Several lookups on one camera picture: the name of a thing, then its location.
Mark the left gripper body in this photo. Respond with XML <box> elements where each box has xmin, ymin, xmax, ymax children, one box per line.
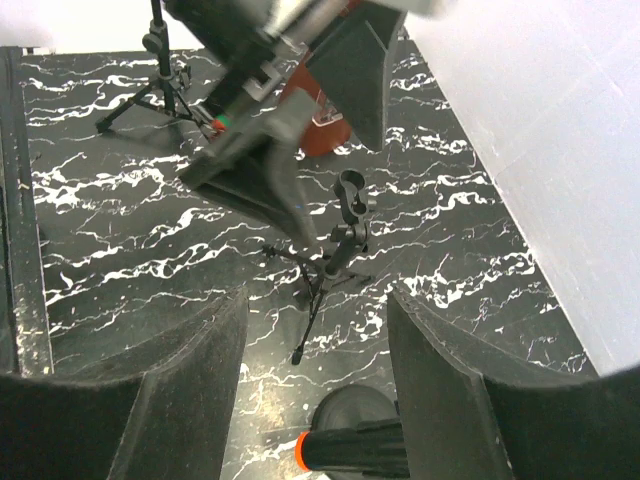
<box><xmin>164</xmin><ymin>1</ymin><xmax>330</xmax><ymax>115</ymax></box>

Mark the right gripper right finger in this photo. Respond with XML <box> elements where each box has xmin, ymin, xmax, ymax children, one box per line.
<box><xmin>386</xmin><ymin>289</ymin><xmax>639</xmax><ymax>479</ymax></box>

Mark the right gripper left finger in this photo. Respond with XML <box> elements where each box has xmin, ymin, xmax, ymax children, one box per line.
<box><xmin>1</xmin><ymin>287</ymin><xmax>248</xmax><ymax>479</ymax></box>

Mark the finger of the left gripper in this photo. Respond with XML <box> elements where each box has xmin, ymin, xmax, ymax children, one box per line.
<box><xmin>179</xmin><ymin>89</ymin><xmax>316</xmax><ymax>248</ymax></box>
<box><xmin>305</xmin><ymin>4</ymin><xmax>406</xmax><ymax>151</ymax></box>

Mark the black microphone orange ring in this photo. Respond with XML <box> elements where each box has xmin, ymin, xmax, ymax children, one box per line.
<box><xmin>294</xmin><ymin>418</ymin><xmax>411</xmax><ymax>476</ymax></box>

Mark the black tripod mic stand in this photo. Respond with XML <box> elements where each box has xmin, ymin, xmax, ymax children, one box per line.
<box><xmin>262</xmin><ymin>169</ymin><xmax>376</xmax><ymax>366</ymax></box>

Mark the round base stand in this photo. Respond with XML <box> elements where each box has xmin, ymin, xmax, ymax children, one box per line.
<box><xmin>296</xmin><ymin>384</ymin><xmax>410</xmax><ymax>479</ymax></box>

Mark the brown red box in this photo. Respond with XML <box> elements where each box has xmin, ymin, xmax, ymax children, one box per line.
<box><xmin>279</xmin><ymin>51</ymin><xmax>352</xmax><ymax>157</ymax></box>

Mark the shock mount tripod stand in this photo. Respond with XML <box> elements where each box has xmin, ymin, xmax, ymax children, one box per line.
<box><xmin>95</xmin><ymin>0</ymin><xmax>205</xmax><ymax>133</ymax></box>

